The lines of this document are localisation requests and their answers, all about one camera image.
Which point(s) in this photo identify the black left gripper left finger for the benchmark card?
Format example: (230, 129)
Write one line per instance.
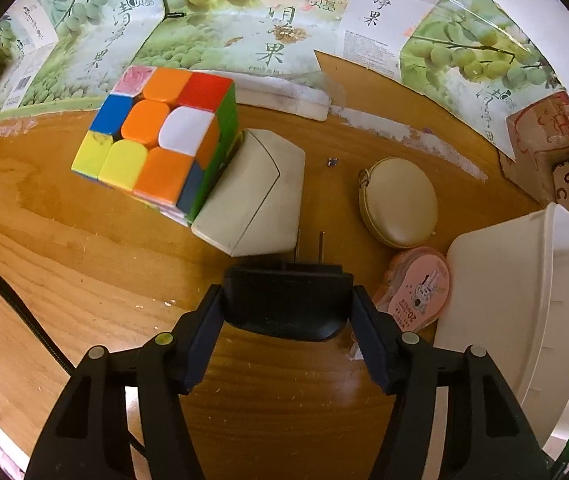
(117, 403)

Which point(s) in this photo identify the black charger plug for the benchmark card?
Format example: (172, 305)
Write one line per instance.
(288, 300)

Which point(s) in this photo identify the beige charger plug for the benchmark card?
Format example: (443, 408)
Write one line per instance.
(254, 207)

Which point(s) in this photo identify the colourful puzzle cube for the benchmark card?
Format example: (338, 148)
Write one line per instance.
(163, 136)

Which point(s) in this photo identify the white plastic storage bin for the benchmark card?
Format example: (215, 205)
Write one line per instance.
(510, 295)

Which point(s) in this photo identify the pink correction tape dispenser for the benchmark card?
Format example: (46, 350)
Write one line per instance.
(415, 288)

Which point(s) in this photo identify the round beige compact case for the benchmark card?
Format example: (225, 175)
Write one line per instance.
(397, 202)

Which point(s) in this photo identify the brown cardboard panel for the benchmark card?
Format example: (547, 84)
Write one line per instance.
(539, 135)

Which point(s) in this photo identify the grape print paper backdrop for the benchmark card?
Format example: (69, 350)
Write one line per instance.
(468, 56)

